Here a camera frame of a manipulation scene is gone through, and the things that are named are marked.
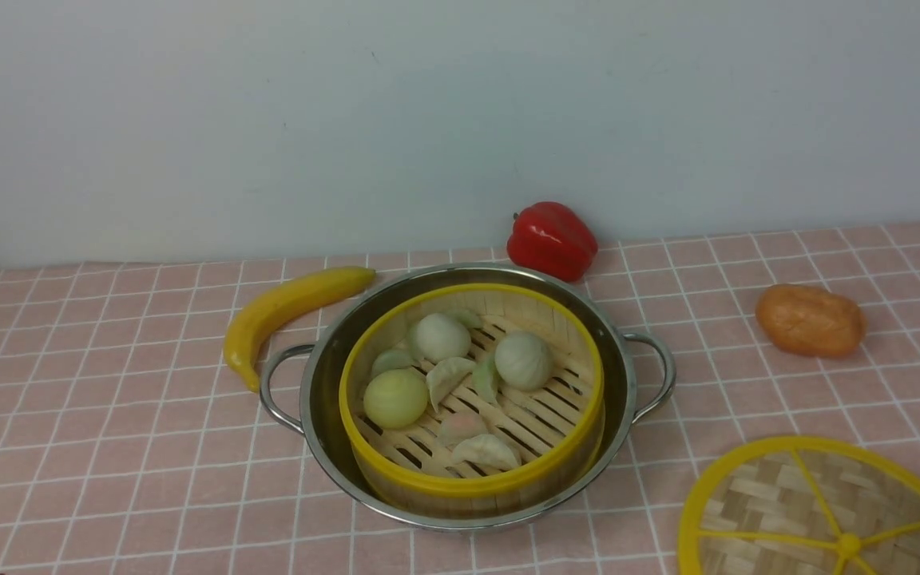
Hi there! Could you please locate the yellow bamboo steamer basket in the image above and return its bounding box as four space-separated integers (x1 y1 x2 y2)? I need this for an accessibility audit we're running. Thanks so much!
339 283 606 519

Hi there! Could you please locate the yellow woven steamer lid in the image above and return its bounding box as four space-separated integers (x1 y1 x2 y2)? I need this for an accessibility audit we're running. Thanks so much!
676 434 920 574

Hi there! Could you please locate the stainless steel pot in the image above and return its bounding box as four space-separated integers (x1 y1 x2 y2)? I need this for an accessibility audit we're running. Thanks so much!
260 263 676 532

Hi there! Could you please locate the green toy dumpling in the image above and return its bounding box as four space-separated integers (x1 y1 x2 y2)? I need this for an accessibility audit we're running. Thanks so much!
446 308 483 330
370 348 420 379
471 352 500 406

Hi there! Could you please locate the white toy bun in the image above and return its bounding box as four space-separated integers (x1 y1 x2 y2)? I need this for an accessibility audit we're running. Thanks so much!
406 312 472 363
495 331 553 392

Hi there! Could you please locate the pale toy dumpling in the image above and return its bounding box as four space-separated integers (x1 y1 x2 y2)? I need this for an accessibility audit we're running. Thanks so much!
425 357 476 414

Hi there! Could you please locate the red toy bell pepper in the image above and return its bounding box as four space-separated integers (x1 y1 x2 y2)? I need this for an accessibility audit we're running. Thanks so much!
506 201 599 284

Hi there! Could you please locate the yellowish toy bun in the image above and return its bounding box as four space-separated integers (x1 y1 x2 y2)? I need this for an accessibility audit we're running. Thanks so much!
363 368 430 430

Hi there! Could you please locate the yellow toy banana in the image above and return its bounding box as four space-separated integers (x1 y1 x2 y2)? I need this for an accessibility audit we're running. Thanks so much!
223 266 377 393

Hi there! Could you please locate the brown toy potato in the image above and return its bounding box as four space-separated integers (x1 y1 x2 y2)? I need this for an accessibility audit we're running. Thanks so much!
755 284 866 358

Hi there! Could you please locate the pink checkered tablecloth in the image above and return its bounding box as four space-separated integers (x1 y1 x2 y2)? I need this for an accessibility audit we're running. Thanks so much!
0 222 920 574

